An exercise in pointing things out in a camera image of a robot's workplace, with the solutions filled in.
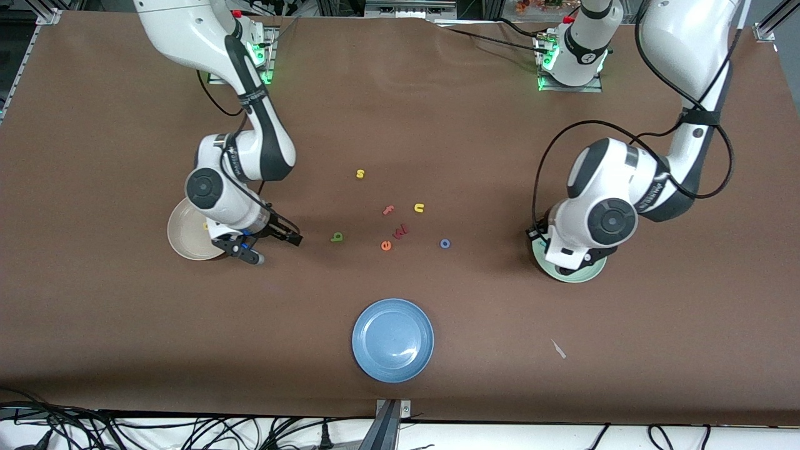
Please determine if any light green plate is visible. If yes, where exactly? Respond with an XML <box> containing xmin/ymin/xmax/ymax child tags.
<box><xmin>531</xmin><ymin>234</ymin><xmax>608</xmax><ymax>284</ymax></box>

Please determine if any beige plate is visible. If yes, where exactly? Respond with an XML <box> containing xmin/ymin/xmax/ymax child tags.
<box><xmin>167</xmin><ymin>196</ymin><xmax>229</xmax><ymax>261</ymax></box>

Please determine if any blue plate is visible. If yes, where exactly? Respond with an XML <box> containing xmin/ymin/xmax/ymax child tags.
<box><xmin>351</xmin><ymin>298</ymin><xmax>435</xmax><ymax>384</ymax></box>

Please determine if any brown paper table cover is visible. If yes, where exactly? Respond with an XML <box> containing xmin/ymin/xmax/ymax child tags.
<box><xmin>0</xmin><ymin>11</ymin><xmax>800</xmax><ymax>427</ymax></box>

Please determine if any grey metal box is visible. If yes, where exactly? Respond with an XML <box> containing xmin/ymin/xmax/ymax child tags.
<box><xmin>364</xmin><ymin>0</ymin><xmax>457</xmax><ymax>19</ymax></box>

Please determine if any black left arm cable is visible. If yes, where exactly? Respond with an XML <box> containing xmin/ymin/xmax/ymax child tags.
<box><xmin>531</xmin><ymin>6</ymin><xmax>735</xmax><ymax>235</ymax></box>

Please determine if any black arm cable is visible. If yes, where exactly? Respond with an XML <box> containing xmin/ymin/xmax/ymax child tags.
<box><xmin>196</xmin><ymin>66</ymin><xmax>276</xmax><ymax>216</ymax></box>
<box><xmin>531</xmin><ymin>6</ymin><xmax>735</xmax><ymax>235</ymax></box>

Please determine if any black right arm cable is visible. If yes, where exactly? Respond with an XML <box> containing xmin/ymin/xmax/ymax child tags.
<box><xmin>196</xmin><ymin>66</ymin><xmax>276</xmax><ymax>216</ymax></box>

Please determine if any black cable on table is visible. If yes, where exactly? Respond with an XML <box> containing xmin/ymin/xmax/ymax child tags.
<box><xmin>445</xmin><ymin>26</ymin><xmax>544</xmax><ymax>56</ymax></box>

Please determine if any grey camera stand post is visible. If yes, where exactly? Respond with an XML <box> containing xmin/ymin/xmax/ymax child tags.
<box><xmin>374</xmin><ymin>399</ymin><xmax>412</xmax><ymax>450</ymax></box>

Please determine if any black cable tangle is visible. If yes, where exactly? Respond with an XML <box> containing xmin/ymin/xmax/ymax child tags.
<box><xmin>0</xmin><ymin>387</ymin><xmax>376</xmax><ymax>450</ymax></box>

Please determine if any aluminium frame profile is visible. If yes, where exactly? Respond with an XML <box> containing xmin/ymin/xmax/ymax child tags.
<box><xmin>753</xmin><ymin>0</ymin><xmax>800</xmax><ymax>41</ymax></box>
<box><xmin>34</xmin><ymin>0</ymin><xmax>63</xmax><ymax>26</ymax></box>

